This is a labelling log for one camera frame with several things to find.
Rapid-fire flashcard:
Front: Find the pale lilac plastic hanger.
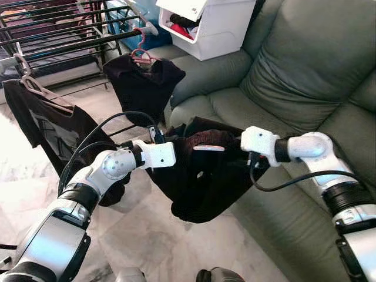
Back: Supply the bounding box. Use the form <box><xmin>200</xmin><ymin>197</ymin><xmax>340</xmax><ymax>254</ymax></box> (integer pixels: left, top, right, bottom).
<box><xmin>193</xmin><ymin>144</ymin><xmax>227</xmax><ymax>153</ymax></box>

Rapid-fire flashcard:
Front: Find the black garment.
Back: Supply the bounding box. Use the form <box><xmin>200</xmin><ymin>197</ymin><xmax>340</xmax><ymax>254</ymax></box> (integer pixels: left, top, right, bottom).
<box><xmin>146</xmin><ymin>116</ymin><xmax>272</xmax><ymax>224</ymax></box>

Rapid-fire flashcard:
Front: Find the red plastic hanger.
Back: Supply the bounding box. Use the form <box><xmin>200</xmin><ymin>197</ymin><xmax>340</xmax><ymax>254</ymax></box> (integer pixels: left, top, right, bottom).
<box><xmin>130</xmin><ymin>28</ymin><xmax>158</xmax><ymax>66</ymax></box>

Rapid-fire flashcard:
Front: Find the pale pink plastic hanger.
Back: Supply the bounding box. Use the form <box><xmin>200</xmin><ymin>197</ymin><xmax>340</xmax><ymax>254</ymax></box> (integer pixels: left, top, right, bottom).
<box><xmin>11</xmin><ymin>54</ymin><xmax>76</xmax><ymax>115</ymax></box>

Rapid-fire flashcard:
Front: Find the dark navy garment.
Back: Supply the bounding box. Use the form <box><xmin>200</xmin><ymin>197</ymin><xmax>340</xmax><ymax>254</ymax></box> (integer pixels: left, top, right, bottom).
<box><xmin>103</xmin><ymin>54</ymin><xmax>186</xmax><ymax>127</ymax></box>

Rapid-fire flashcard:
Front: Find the grey-green sofa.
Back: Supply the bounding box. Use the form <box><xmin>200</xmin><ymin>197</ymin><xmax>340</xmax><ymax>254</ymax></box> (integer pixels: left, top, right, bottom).
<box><xmin>162</xmin><ymin>0</ymin><xmax>376</xmax><ymax>282</ymax></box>

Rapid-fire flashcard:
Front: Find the red cloth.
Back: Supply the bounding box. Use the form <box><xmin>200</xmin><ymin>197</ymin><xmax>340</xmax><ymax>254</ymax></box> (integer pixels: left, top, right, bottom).
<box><xmin>169</xmin><ymin>22</ymin><xmax>196</xmax><ymax>41</ymax></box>

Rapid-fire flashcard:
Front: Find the black shirt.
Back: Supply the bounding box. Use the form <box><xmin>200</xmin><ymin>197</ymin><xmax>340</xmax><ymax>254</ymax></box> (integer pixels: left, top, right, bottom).
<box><xmin>3</xmin><ymin>78</ymin><xmax>127</xmax><ymax>206</ymax></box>

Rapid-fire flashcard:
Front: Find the grey left robot leg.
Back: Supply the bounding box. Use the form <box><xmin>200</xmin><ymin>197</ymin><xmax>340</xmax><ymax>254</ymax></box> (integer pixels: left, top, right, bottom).
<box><xmin>115</xmin><ymin>267</ymin><xmax>147</xmax><ymax>282</ymax></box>

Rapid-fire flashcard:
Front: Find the white shelf unit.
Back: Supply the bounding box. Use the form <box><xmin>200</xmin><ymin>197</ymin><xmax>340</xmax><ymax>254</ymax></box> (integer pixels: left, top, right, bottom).
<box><xmin>156</xmin><ymin>0</ymin><xmax>257</xmax><ymax>62</ymax></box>

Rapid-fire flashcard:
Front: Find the black folded cloth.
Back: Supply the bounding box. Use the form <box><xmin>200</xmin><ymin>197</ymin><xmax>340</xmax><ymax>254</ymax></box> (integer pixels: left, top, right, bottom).
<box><xmin>170</xmin><ymin>13</ymin><xmax>202</xmax><ymax>29</ymax></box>

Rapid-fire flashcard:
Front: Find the black metal drying rack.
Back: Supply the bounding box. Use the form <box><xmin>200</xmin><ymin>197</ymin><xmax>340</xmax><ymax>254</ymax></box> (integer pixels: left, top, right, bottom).
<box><xmin>0</xmin><ymin>0</ymin><xmax>159</xmax><ymax>89</ymax></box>

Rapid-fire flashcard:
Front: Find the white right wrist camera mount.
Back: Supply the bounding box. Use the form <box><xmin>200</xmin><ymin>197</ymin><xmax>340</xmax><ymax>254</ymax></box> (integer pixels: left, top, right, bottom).
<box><xmin>240</xmin><ymin>126</ymin><xmax>280</xmax><ymax>167</ymax></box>

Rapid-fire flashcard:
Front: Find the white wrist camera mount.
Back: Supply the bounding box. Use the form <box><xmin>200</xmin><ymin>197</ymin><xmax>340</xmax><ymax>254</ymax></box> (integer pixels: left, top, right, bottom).
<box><xmin>240</xmin><ymin>126</ymin><xmax>280</xmax><ymax>167</ymax></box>
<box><xmin>139</xmin><ymin>140</ymin><xmax>177</xmax><ymax>170</ymax></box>

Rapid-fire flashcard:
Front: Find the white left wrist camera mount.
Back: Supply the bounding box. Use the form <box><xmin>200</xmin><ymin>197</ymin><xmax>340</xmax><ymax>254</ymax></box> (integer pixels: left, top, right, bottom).
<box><xmin>139</xmin><ymin>140</ymin><xmax>177</xmax><ymax>170</ymax></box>

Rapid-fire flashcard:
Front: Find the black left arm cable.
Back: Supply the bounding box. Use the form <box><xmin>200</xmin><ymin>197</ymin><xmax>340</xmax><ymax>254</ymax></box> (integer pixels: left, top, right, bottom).
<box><xmin>58</xmin><ymin>111</ymin><xmax>165</xmax><ymax>196</ymax></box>

